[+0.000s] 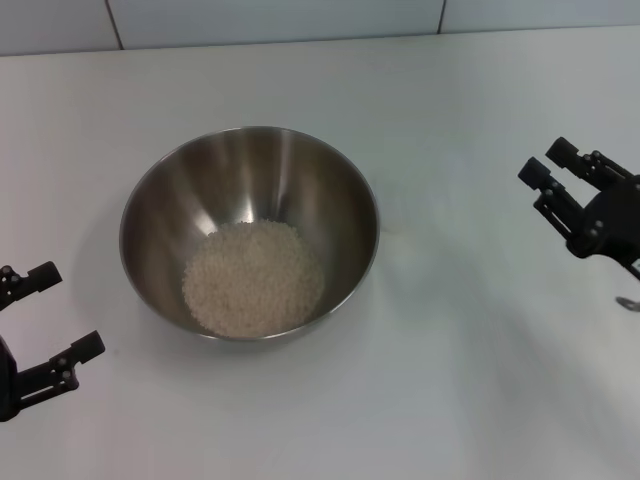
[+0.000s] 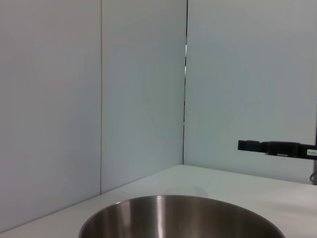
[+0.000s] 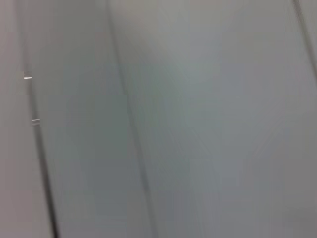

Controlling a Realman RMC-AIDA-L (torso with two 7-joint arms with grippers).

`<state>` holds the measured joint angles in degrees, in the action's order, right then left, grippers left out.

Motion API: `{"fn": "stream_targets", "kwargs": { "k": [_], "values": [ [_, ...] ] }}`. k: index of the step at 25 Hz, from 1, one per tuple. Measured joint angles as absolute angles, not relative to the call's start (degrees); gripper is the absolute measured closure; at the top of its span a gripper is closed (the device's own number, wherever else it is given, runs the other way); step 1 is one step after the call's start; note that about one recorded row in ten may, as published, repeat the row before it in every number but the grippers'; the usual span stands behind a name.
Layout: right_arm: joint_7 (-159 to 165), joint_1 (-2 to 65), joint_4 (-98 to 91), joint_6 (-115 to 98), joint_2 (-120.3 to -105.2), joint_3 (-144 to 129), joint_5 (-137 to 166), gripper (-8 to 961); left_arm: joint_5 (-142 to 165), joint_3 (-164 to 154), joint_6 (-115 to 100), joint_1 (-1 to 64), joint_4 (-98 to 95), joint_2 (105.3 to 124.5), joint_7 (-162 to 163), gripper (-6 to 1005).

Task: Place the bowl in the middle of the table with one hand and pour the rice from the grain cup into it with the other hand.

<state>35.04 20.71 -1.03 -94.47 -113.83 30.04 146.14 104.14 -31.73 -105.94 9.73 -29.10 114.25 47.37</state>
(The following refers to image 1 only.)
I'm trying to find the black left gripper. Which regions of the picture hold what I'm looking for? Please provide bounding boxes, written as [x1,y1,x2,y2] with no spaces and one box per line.
[0,260,107,424]

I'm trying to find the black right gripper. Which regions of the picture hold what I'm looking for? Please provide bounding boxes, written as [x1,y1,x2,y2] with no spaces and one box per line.
[517,136,640,281]

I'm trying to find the stainless steel mixing bowl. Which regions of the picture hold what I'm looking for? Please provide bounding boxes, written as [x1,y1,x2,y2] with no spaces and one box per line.
[118,125,380,342]

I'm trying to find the white rice grains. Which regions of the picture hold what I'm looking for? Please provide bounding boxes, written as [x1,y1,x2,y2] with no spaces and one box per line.
[182,220,326,339]

